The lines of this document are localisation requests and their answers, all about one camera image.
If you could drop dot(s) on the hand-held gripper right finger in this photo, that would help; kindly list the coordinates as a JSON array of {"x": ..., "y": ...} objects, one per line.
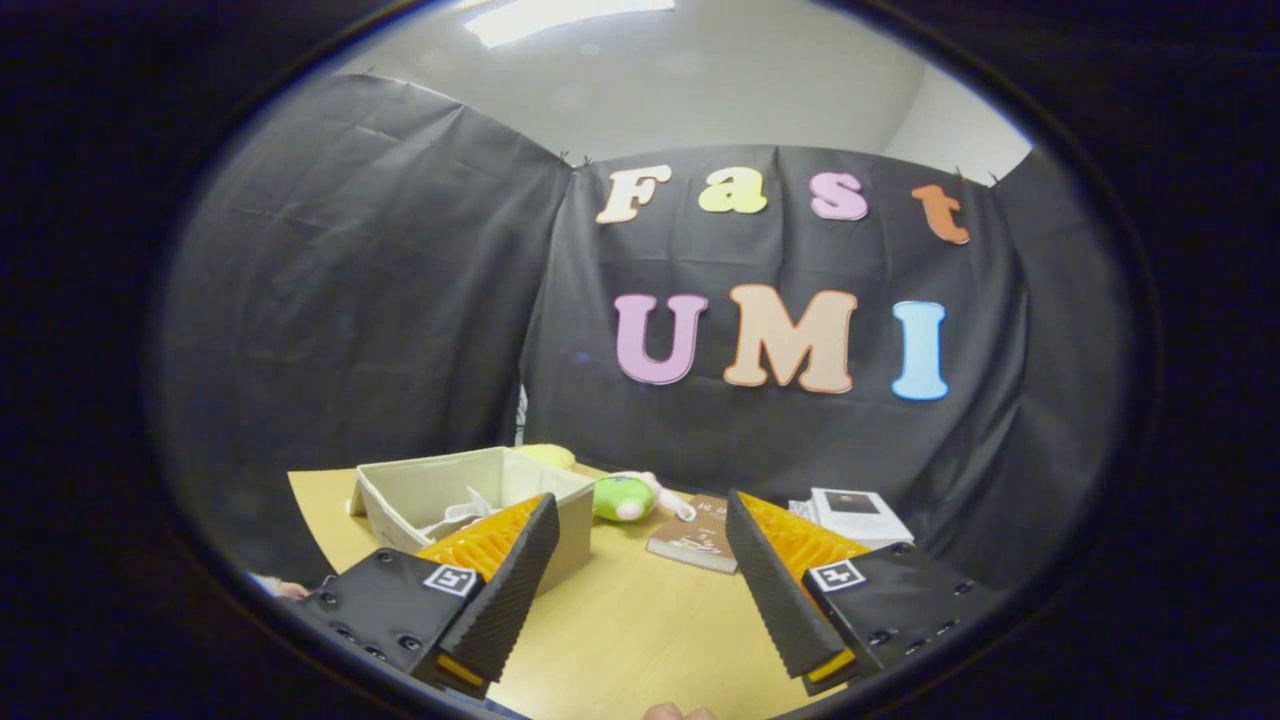
[{"x": 775, "y": 600}]

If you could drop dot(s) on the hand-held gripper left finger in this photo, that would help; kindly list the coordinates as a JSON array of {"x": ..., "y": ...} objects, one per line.
[{"x": 510, "y": 600}]

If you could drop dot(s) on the white canvas shoe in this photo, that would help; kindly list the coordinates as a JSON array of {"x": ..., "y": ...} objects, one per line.
[{"x": 462, "y": 508}]

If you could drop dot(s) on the beige storage box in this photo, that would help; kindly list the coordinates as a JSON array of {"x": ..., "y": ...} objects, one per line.
[{"x": 420, "y": 485}]

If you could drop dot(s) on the white patterned cover book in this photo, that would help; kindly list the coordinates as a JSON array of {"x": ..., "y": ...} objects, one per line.
[{"x": 800, "y": 510}]

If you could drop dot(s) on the brown cover book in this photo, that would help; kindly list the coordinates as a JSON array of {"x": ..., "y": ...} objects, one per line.
[{"x": 695, "y": 535}]

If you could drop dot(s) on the white book with dark picture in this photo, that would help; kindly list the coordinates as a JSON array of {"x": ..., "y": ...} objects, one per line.
[{"x": 860, "y": 510}]

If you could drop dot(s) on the yellow round object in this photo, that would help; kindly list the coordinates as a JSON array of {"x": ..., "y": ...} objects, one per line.
[{"x": 548, "y": 456}]

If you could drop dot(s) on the green and pink plush toy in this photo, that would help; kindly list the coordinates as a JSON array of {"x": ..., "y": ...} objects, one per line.
[{"x": 620, "y": 498}]

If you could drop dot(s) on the black backdrop cloth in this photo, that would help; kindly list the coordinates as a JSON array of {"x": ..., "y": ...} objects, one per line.
[{"x": 350, "y": 300}]

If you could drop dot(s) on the ceiling light panel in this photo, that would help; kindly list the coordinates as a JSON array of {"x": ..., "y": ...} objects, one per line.
[{"x": 560, "y": 15}]

